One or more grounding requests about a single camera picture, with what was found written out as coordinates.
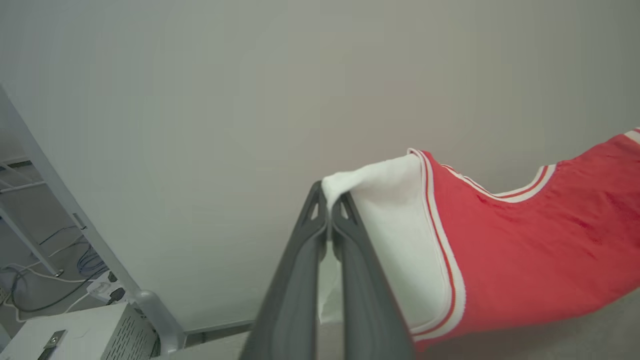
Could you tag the red and white garment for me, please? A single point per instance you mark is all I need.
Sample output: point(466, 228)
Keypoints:
point(525, 250)

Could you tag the white metal equipment box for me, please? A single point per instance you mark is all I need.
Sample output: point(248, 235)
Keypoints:
point(85, 330)

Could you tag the black power plug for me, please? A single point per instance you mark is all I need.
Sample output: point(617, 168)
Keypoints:
point(116, 295)

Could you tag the white metal table leg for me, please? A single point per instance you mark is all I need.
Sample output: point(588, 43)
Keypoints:
point(27, 237)

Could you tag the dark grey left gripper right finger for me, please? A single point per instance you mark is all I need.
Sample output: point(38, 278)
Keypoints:
point(367, 310)

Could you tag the grey metal frame leg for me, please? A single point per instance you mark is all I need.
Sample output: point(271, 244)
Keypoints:
point(100, 250)

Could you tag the white power strip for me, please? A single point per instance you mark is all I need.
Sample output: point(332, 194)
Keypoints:
point(101, 286)

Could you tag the white metal table crossbars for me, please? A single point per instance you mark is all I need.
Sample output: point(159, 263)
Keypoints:
point(20, 186)

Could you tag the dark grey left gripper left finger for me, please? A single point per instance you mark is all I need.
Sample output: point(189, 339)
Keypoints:
point(292, 300)

